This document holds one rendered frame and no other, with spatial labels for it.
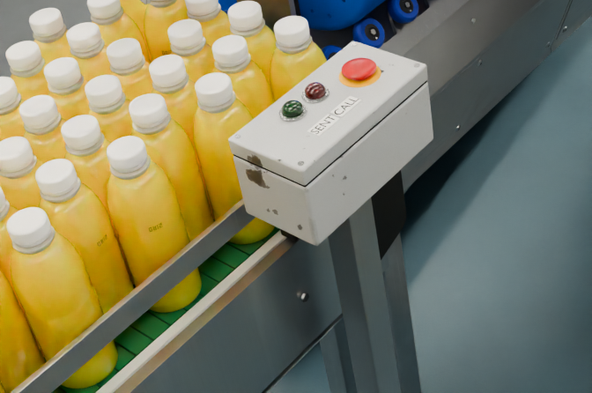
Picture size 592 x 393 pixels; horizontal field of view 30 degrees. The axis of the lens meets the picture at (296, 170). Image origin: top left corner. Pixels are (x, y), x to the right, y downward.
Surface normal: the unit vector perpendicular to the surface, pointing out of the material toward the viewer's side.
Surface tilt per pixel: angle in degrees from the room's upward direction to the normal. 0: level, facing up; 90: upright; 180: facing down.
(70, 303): 90
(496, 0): 71
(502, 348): 0
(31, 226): 0
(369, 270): 90
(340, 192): 90
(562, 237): 0
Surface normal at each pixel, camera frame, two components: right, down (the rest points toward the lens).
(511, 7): 0.65, 0.05
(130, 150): -0.15, -0.77
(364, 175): 0.74, 0.33
